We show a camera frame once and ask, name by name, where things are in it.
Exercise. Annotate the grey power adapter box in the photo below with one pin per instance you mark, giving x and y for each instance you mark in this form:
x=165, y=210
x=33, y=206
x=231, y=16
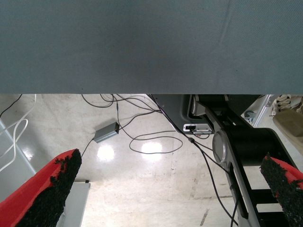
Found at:
x=106, y=132

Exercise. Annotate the dark grey table cloth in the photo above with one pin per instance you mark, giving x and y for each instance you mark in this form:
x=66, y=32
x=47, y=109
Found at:
x=142, y=47

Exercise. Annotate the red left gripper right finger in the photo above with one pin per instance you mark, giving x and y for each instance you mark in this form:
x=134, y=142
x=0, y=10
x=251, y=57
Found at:
x=286, y=189

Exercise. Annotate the black grey robot torso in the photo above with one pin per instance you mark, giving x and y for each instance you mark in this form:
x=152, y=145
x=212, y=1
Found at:
x=248, y=142

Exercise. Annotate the beige canvas bag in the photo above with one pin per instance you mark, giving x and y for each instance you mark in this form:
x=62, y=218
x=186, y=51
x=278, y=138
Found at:
x=288, y=120

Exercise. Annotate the aluminium frame with caster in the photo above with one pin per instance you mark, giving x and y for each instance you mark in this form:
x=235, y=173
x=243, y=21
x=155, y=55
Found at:
x=260, y=111

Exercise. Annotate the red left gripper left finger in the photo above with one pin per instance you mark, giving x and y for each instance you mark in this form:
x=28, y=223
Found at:
x=28, y=196

